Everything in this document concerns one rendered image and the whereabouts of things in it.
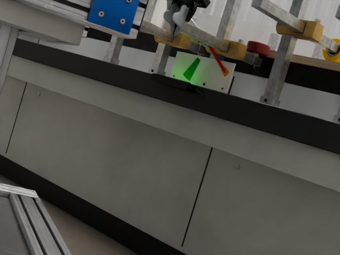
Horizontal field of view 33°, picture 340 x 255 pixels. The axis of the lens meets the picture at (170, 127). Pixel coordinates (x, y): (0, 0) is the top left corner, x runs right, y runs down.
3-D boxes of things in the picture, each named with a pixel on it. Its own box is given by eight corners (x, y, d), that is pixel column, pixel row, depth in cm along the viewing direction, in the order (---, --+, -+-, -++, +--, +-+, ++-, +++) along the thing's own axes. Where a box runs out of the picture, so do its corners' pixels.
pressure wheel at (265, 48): (253, 73, 196) (263, 41, 195) (235, 69, 201) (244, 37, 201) (265, 79, 202) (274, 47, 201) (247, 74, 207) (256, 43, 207)
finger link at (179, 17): (163, 31, 166) (172, 0, 166) (176, 37, 171) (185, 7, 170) (170, 32, 164) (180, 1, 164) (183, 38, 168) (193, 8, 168)
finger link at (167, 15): (155, 29, 168) (165, -1, 168) (168, 35, 173) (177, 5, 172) (163, 31, 166) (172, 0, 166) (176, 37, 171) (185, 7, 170)
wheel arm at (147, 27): (124, 24, 186) (128, 11, 186) (118, 23, 188) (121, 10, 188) (205, 58, 218) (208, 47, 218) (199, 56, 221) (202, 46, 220)
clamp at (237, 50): (234, 56, 185) (239, 41, 185) (203, 50, 194) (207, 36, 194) (244, 61, 189) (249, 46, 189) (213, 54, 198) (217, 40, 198)
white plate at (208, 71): (225, 93, 184) (235, 63, 184) (168, 78, 202) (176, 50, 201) (226, 93, 185) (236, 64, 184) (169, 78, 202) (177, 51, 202)
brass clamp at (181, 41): (177, 45, 201) (181, 31, 201) (151, 40, 210) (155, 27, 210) (188, 50, 206) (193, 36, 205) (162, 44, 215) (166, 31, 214)
